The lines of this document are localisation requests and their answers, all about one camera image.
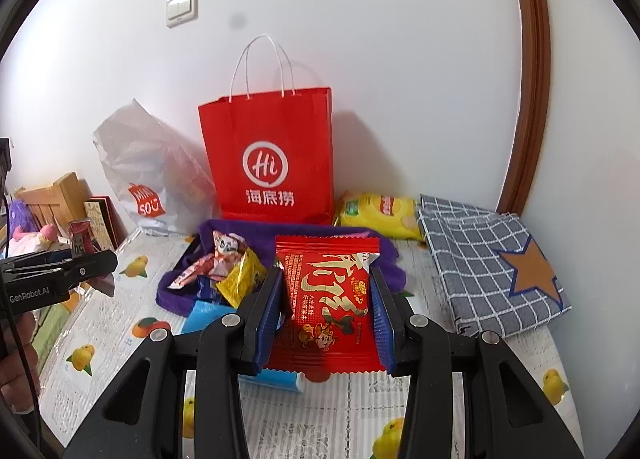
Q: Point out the fruit print tablecloth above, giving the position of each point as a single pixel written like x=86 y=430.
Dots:
x=350 y=414

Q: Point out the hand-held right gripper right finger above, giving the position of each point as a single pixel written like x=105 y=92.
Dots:
x=382 y=319

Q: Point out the white plastic bag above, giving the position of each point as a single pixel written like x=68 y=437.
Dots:
x=130 y=154

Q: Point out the yellow chip bag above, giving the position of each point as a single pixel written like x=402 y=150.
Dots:
x=375 y=214

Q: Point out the patterned picture frame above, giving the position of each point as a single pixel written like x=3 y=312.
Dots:
x=102 y=219

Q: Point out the purple towel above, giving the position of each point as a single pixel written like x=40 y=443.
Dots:
x=235 y=228

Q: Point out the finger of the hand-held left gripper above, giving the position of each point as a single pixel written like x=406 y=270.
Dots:
x=35 y=261
x=90 y=266

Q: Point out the pink snack packet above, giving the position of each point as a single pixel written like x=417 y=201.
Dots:
x=192 y=273

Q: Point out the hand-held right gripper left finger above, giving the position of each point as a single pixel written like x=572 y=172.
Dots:
x=265 y=319

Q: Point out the white light switch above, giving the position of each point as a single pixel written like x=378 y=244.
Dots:
x=182 y=8

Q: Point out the blue tissue pack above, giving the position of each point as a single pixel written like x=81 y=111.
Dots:
x=202 y=316

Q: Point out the large red snack packet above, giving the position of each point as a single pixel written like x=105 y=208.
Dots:
x=325 y=299

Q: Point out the blue cookie packet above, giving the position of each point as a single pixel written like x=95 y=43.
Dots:
x=206 y=291

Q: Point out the purple plush toy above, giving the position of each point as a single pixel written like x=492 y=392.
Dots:
x=20 y=216

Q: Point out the dark red foil snack packet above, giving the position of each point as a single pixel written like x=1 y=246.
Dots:
x=80 y=239

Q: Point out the wooden headboard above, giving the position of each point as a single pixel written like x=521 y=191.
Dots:
x=65 y=194

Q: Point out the pink white plush toy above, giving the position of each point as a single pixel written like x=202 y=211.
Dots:
x=40 y=236

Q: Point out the red paper bag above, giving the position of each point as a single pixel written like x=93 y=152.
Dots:
x=265 y=129

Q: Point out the brown door frame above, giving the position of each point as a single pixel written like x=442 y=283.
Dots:
x=530 y=89

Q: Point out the yellow triangular snack packet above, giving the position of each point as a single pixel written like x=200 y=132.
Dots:
x=240 y=281

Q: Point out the grey checked cloth with star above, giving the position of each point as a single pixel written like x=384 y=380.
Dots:
x=475 y=264

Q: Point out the person's left hand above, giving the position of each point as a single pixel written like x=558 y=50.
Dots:
x=12 y=374

